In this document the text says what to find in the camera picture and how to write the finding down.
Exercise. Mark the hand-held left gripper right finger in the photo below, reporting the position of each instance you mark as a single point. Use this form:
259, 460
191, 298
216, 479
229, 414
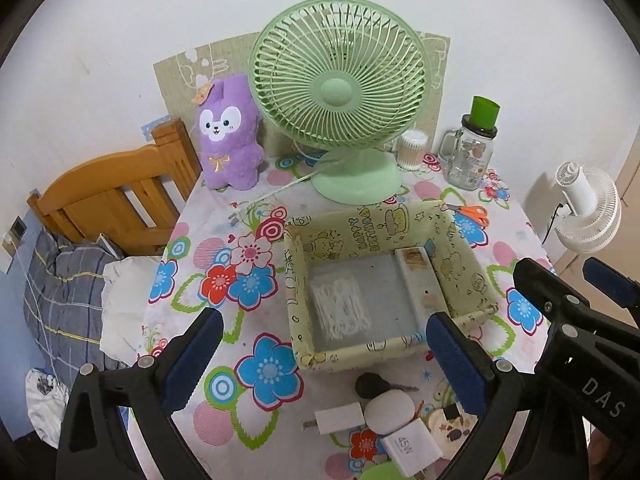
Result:
457, 360

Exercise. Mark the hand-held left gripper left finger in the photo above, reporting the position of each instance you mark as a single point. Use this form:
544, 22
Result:
192, 355

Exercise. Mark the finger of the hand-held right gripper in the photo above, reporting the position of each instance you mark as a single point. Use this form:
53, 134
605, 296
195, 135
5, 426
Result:
555, 295
612, 282

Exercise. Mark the white oval case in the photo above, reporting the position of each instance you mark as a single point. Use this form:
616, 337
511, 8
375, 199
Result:
389, 410

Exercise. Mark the white square charger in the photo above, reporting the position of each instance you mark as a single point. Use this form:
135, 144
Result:
412, 447

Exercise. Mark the white charger with prongs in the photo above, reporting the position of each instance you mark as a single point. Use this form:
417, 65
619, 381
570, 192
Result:
337, 417

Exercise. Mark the green square pad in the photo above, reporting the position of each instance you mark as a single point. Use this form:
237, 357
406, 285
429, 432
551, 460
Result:
379, 474

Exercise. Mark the cartoon printed storage box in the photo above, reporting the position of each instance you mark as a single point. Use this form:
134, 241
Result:
360, 232

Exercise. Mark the small cartoon printed case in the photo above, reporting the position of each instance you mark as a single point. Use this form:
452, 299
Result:
442, 425

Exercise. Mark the white standing fan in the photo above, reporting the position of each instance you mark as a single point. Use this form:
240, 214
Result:
587, 205

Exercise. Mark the white pillow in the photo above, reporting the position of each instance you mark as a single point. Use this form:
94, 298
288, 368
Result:
127, 305

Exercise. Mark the black car key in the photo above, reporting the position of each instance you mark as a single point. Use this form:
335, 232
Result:
375, 385

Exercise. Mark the white box with brown label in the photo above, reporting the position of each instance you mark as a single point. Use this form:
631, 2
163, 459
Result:
417, 280

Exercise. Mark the floral tablecloth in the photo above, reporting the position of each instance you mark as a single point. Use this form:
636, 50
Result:
220, 220

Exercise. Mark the grey plaid blanket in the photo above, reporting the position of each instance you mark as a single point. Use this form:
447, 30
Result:
65, 300

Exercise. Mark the white patterned cloth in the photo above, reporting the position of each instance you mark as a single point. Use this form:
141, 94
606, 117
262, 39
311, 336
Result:
47, 407

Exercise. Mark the glass jar with green lid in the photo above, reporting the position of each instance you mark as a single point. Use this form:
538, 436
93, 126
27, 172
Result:
472, 155

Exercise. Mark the wooden bed headboard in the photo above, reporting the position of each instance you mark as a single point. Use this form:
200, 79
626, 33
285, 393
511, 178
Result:
115, 195

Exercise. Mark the cotton swab container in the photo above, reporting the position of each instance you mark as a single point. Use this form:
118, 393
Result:
411, 150

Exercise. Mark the purple plush toy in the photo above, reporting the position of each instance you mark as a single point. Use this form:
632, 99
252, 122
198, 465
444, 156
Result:
227, 135

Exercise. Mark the green desk fan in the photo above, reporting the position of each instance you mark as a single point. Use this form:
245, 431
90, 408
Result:
340, 95

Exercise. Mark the wall socket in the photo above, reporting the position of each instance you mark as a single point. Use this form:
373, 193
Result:
18, 227

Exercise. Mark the blue wall sticker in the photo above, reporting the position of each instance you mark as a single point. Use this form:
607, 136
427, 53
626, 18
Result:
156, 127

